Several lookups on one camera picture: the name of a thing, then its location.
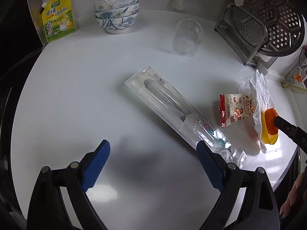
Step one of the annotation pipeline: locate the orange mandarin peel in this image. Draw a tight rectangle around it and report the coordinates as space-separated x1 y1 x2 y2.
264 108 278 136

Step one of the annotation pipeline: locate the person's right hand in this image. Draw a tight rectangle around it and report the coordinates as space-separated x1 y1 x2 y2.
279 172 306 218

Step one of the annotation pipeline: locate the gas valve with orange knob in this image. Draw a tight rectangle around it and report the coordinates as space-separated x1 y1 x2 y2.
286 70 302 85

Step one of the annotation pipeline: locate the red white snack wrapper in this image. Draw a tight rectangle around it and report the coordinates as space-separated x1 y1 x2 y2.
219 94 257 128

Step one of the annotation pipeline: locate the clear plastic blister package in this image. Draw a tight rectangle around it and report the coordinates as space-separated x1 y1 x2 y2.
125 67 247 168

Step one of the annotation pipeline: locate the metal dish rack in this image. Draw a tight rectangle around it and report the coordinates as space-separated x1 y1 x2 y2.
214 3 268 67

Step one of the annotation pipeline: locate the perforated steel steamer tray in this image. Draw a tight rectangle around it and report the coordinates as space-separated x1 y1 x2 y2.
243 0 305 57

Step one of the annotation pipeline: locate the clear plastic cup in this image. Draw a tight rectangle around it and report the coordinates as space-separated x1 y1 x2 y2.
172 18 202 56

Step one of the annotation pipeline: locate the bottom floral ceramic bowl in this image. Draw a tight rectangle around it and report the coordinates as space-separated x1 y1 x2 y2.
95 11 139 34

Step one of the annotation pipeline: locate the floral ceramic bowl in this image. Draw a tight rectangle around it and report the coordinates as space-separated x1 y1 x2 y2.
95 1 139 19
93 0 138 12
95 11 139 34

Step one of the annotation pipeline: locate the yellow green seasoning pouch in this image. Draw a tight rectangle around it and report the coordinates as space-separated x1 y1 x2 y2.
41 0 75 43

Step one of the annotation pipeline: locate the middle floral ceramic bowl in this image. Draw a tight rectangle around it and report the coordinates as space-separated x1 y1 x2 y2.
95 1 139 19

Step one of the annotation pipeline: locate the top floral ceramic bowl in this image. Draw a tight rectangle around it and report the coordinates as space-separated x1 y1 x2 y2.
93 0 138 12

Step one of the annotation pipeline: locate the yellow green gas hose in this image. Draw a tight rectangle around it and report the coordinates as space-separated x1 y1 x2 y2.
280 83 304 93

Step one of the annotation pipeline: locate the black cable loop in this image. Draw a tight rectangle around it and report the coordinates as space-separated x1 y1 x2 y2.
298 45 307 69

